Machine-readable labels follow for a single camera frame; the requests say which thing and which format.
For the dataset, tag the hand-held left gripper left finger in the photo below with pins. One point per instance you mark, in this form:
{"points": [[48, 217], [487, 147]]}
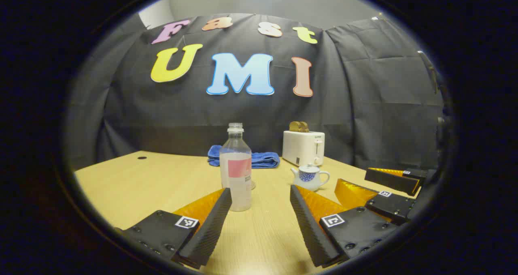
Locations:
{"points": [[210, 226]]}

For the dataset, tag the brown toast slice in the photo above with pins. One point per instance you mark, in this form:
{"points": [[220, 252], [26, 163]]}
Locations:
{"points": [[295, 126], [305, 127]]}

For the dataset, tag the black backdrop cloth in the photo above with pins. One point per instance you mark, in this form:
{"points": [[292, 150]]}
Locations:
{"points": [[364, 105]]}

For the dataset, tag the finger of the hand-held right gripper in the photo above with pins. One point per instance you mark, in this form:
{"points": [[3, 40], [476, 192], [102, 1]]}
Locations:
{"points": [[390, 208], [394, 181]]}

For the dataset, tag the white toaster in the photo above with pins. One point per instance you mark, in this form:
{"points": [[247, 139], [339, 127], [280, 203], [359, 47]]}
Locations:
{"points": [[301, 147]]}

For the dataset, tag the folded blue towel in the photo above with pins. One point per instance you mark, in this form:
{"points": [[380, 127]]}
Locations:
{"points": [[265, 160]]}

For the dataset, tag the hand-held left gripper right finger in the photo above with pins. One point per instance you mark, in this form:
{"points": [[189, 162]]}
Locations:
{"points": [[309, 230]]}

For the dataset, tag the white blue-patterned teacup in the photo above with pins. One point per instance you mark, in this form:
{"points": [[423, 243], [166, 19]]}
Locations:
{"points": [[309, 180]]}

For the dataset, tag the clear plastic water bottle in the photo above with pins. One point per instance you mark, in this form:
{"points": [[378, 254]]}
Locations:
{"points": [[236, 173]]}

